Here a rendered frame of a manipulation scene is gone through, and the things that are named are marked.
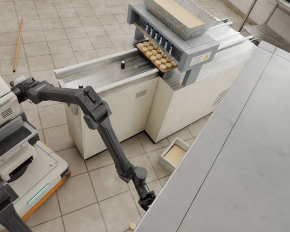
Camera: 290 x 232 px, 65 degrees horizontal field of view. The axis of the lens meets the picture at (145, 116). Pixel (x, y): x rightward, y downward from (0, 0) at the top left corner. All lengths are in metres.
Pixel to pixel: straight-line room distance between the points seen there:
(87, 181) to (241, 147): 1.98
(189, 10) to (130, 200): 1.63
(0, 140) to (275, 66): 1.21
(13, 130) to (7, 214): 0.61
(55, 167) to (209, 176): 1.78
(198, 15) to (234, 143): 1.62
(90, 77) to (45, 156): 0.75
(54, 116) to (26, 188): 0.94
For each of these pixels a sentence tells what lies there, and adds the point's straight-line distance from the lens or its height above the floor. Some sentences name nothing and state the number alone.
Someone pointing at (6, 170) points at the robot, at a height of 0.72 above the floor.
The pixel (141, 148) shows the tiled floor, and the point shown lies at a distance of 2.39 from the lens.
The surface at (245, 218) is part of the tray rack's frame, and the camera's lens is 0.25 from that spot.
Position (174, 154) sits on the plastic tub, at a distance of 2.37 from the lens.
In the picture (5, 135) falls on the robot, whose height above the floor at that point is 0.97.
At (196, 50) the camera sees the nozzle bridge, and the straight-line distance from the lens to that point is 1.64.
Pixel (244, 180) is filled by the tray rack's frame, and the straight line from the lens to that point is 0.26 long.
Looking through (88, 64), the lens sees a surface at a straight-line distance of 1.79.
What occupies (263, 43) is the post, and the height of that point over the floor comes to 1.82.
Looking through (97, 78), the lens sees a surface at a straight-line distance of 1.76.
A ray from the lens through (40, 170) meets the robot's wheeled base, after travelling 1.98.
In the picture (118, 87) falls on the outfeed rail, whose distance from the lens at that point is 1.66.
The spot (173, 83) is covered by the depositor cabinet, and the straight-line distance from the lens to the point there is 1.84.
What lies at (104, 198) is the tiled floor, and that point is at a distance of 2.14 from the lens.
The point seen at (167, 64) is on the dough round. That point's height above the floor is 0.92.
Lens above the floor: 2.02
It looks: 50 degrees down
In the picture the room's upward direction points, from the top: 15 degrees clockwise
